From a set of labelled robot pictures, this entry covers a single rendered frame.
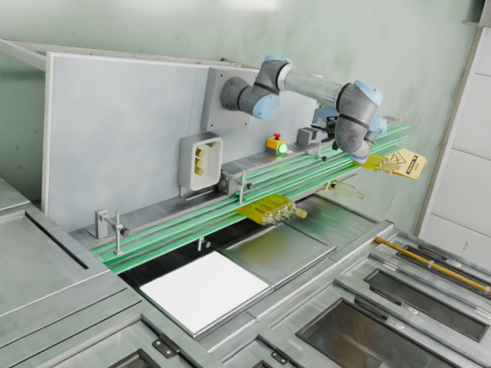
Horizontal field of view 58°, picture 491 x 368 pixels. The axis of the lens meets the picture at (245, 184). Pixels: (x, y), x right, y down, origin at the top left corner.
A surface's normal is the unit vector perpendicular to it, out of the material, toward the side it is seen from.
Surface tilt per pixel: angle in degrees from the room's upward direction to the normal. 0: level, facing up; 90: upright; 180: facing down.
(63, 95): 0
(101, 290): 90
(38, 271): 90
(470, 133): 90
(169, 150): 0
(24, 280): 90
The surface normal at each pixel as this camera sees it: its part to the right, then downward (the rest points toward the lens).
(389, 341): 0.11, -0.90
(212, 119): 0.70, 0.40
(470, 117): -0.68, 0.25
